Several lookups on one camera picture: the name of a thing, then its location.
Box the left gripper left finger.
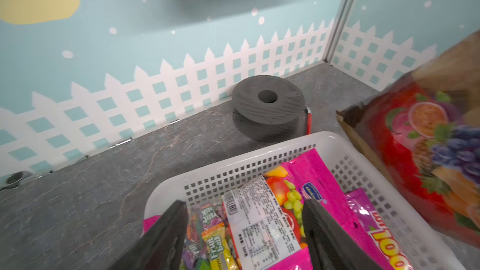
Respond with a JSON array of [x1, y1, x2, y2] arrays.
[[109, 200, 188, 270]]

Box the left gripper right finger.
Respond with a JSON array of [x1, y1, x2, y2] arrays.
[[302, 199, 381, 270]]

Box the large pink mixed candy bag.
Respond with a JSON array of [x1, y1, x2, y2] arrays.
[[142, 147, 376, 270]]

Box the white plastic perforated basket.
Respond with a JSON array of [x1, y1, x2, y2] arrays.
[[144, 132, 464, 270]]

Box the large gold candy bag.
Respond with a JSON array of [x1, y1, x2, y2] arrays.
[[337, 32, 480, 246]]

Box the red pen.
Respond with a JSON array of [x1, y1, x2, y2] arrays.
[[305, 107, 312, 135]]

